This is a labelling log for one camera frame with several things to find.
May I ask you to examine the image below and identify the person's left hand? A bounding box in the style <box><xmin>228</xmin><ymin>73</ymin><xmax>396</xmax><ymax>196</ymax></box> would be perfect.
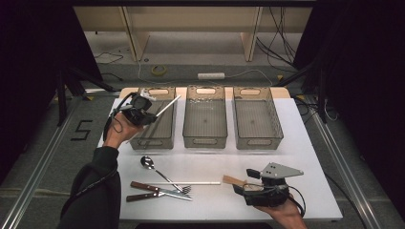
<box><xmin>102</xmin><ymin>111</ymin><xmax>146</xmax><ymax>150</ymax></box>

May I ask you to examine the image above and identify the white power strip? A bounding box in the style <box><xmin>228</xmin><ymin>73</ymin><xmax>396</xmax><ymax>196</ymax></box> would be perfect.
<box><xmin>197</xmin><ymin>72</ymin><xmax>226</xmax><ymax>80</ymax></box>

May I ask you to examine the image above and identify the black curtain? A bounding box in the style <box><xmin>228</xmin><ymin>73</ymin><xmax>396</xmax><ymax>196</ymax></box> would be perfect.
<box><xmin>0</xmin><ymin>0</ymin><xmax>103</xmax><ymax>185</ymax></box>
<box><xmin>292</xmin><ymin>0</ymin><xmax>405</xmax><ymax>220</ymax></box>

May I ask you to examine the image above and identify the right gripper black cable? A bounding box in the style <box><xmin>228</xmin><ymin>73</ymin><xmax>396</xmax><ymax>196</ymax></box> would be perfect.
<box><xmin>286</xmin><ymin>185</ymin><xmax>308</xmax><ymax>218</ymax></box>

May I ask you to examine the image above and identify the beige wooden shelf unit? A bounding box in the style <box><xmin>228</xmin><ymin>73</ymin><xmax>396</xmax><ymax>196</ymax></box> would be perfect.
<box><xmin>73</xmin><ymin>6</ymin><xmax>314</xmax><ymax>63</ymax></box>

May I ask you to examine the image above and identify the black cable bundle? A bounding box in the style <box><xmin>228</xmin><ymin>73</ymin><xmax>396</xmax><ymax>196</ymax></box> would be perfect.
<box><xmin>256</xmin><ymin>6</ymin><xmax>299</xmax><ymax>70</ymax></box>

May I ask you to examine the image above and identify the thin black floor cable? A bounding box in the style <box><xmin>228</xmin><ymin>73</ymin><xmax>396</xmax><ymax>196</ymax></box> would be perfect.
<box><xmin>94</xmin><ymin>52</ymin><xmax>124</xmax><ymax>65</ymax></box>

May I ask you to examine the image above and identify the aluminium floor rail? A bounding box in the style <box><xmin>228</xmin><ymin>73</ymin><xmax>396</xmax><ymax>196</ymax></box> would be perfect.
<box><xmin>0</xmin><ymin>94</ymin><xmax>84</xmax><ymax>229</ymax></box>
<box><xmin>309</xmin><ymin>104</ymin><xmax>383</xmax><ymax>229</ymax></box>

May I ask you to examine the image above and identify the black metal stand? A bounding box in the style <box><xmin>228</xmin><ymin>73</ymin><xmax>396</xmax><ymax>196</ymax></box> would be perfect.
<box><xmin>275</xmin><ymin>60</ymin><xmax>329</xmax><ymax>123</ymax></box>
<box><xmin>55</xmin><ymin>65</ymin><xmax>117</xmax><ymax>127</ymax></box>

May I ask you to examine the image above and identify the person's right hand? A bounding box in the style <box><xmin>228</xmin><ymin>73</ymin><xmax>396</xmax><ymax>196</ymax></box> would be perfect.
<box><xmin>254</xmin><ymin>195</ymin><xmax>309</xmax><ymax>229</ymax></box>

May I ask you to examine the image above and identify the yellow tape roll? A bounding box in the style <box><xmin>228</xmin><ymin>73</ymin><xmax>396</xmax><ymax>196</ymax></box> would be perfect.
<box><xmin>150</xmin><ymin>64</ymin><xmax>167</xmax><ymax>76</ymax></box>

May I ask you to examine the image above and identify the wooden handle clear spoon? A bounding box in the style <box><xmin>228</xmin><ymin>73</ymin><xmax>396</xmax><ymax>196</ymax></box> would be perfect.
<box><xmin>222</xmin><ymin>175</ymin><xmax>249</xmax><ymax>189</ymax></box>

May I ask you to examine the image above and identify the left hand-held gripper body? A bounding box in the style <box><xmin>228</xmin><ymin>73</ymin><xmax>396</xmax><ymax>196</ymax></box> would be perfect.
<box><xmin>118</xmin><ymin>89</ymin><xmax>159</xmax><ymax>127</ymax></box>

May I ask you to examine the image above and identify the long black floor cable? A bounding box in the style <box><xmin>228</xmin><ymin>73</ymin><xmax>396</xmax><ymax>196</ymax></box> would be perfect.
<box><xmin>324</xmin><ymin>172</ymin><xmax>367</xmax><ymax>229</ymax></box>

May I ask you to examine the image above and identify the metal fork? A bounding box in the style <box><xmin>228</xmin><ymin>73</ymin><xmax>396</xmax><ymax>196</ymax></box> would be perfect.
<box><xmin>159</xmin><ymin>185</ymin><xmax>193</xmax><ymax>196</ymax></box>

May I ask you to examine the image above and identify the wooden handle table knife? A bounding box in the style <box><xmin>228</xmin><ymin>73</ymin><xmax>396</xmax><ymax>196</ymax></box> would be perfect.
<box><xmin>129</xmin><ymin>180</ymin><xmax>194</xmax><ymax>201</ymax></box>
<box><xmin>125</xmin><ymin>190</ymin><xmax>185</xmax><ymax>203</ymax></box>

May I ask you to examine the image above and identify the smoky clear plastic bin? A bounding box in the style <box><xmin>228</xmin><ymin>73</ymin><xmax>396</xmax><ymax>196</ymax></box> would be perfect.
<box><xmin>232</xmin><ymin>86</ymin><xmax>285</xmax><ymax>151</ymax></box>
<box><xmin>126</xmin><ymin>86</ymin><xmax>177</xmax><ymax>151</ymax></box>
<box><xmin>181</xmin><ymin>85</ymin><xmax>229</xmax><ymax>150</ymax></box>

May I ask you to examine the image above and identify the metal spoon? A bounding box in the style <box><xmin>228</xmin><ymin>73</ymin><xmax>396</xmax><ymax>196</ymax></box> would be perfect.
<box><xmin>139</xmin><ymin>155</ymin><xmax>185</xmax><ymax>193</ymax></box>

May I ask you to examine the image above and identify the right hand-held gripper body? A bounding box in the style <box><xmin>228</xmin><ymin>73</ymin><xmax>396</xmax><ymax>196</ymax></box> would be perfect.
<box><xmin>242</xmin><ymin>161</ymin><xmax>305</xmax><ymax>208</ymax></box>

